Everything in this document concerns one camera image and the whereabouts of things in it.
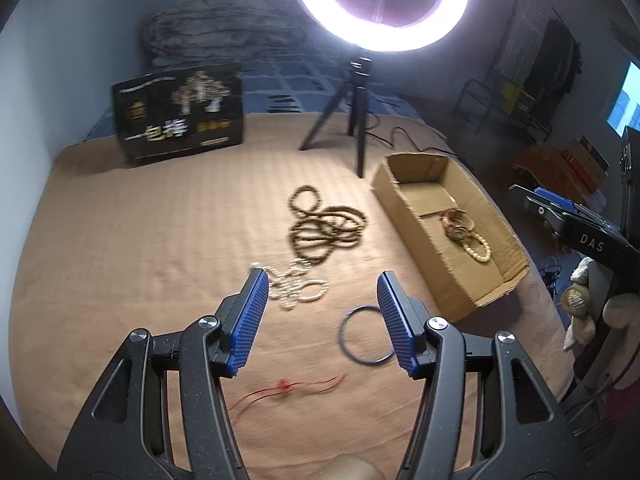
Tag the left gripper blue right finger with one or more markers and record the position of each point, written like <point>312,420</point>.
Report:
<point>404,319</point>

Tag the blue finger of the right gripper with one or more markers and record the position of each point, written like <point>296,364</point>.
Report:
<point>550,216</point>
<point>557,201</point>

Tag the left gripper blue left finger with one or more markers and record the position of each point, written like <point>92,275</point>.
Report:
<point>241,324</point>

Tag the dark blue bangle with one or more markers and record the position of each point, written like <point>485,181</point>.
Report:
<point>361,339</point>

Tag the green jade red cord pendant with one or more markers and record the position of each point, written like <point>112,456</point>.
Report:
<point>284,387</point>

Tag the brown strap wristwatch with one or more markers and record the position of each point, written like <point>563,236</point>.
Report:
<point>457,224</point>

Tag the person hand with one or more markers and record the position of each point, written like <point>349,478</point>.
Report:
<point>347,467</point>

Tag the orange cloth covered stool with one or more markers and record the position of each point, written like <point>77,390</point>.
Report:
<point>546,166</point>

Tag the open cardboard box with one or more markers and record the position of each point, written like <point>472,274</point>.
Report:
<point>465,250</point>

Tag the window with city view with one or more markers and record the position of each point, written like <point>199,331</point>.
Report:
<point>625,111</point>

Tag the black clothes rack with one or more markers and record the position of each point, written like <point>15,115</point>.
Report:
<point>535,65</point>

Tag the black printed gift bag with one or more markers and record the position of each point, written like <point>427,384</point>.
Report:
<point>179,112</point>

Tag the black tripod stand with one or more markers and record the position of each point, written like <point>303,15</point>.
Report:
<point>357,86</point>

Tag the blue patterned bed sheet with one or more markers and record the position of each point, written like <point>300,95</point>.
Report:
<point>291,84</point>

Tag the rolled floral quilt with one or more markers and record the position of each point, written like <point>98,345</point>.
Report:
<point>198,30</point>

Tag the white power strip with cables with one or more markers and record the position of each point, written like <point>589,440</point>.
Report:
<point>555,273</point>

